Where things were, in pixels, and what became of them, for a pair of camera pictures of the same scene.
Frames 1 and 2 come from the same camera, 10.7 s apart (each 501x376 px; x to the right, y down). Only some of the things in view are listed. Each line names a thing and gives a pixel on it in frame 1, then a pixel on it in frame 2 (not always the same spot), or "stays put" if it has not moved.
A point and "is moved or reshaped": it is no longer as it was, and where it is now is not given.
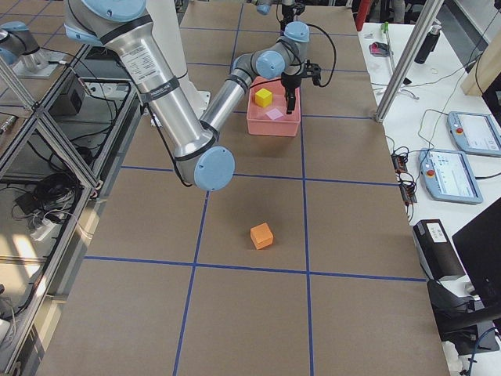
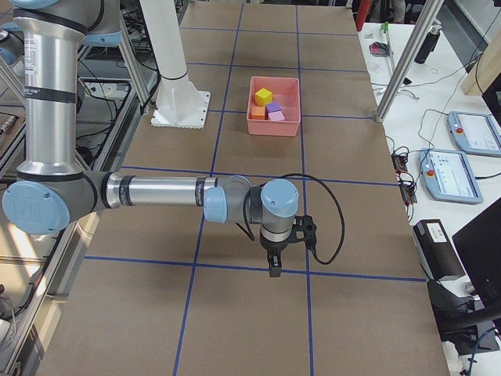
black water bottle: (428, 45) stays put
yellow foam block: (263, 98) stays put
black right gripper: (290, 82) → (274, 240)
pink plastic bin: (259, 123) stays put
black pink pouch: (380, 49) stays put
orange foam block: (261, 236) is moved or reshaped
